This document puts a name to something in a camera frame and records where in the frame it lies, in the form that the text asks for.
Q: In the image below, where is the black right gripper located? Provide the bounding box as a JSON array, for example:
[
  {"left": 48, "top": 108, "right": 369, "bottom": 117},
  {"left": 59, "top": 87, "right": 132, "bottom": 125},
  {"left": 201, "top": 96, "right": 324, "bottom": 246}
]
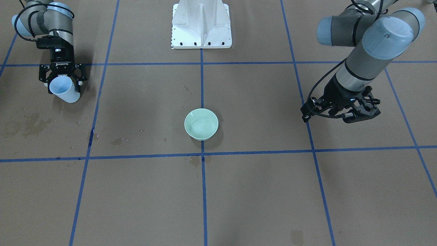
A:
[{"left": 36, "top": 35, "right": 88, "bottom": 94}]

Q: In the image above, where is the light blue plastic cup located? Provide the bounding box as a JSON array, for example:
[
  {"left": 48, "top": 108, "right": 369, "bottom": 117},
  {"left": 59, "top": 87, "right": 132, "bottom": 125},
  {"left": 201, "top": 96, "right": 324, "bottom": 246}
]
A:
[{"left": 48, "top": 76, "right": 81, "bottom": 103}]

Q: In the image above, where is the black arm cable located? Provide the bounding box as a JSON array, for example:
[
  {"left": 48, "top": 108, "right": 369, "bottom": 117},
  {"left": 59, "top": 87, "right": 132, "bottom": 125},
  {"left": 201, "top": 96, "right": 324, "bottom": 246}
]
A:
[
  {"left": 14, "top": 0, "right": 75, "bottom": 41},
  {"left": 306, "top": 60, "right": 347, "bottom": 118}
]

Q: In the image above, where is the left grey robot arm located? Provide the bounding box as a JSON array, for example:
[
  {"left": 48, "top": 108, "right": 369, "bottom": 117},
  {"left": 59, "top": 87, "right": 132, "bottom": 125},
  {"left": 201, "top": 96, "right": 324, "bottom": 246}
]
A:
[{"left": 300, "top": 0, "right": 426, "bottom": 123}]

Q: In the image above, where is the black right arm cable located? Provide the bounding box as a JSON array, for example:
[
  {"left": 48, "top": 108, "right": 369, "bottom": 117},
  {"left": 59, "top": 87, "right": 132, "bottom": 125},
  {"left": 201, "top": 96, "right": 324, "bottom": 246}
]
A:
[{"left": 14, "top": 0, "right": 75, "bottom": 41}]

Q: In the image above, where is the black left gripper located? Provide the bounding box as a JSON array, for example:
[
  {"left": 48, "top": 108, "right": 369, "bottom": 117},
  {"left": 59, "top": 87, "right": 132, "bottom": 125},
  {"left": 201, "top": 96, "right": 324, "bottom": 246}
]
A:
[{"left": 300, "top": 76, "right": 381, "bottom": 124}]

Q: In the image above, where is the pale green ceramic bowl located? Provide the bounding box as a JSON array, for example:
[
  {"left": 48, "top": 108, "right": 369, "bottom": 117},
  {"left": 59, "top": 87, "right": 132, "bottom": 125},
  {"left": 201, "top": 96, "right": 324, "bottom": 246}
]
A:
[{"left": 184, "top": 108, "right": 219, "bottom": 141}]

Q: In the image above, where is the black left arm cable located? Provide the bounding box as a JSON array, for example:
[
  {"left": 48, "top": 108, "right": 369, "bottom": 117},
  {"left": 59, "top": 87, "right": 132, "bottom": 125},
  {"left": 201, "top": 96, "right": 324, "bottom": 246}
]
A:
[{"left": 306, "top": 60, "right": 347, "bottom": 118}]

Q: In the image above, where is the brown paper table cover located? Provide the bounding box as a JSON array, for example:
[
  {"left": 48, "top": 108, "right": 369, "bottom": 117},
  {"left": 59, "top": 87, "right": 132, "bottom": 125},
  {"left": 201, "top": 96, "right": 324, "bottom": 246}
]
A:
[{"left": 1, "top": 0, "right": 436, "bottom": 246}]

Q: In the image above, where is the white metal base plate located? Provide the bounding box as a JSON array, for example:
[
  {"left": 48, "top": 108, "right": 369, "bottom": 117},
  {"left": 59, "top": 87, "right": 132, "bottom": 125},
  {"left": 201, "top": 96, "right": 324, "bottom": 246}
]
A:
[{"left": 171, "top": 0, "right": 232, "bottom": 49}]

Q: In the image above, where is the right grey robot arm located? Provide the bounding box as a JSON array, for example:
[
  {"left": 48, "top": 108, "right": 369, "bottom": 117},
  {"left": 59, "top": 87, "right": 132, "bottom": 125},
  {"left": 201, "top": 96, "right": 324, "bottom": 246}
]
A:
[{"left": 11, "top": 0, "right": 87, "bottom": 92}]

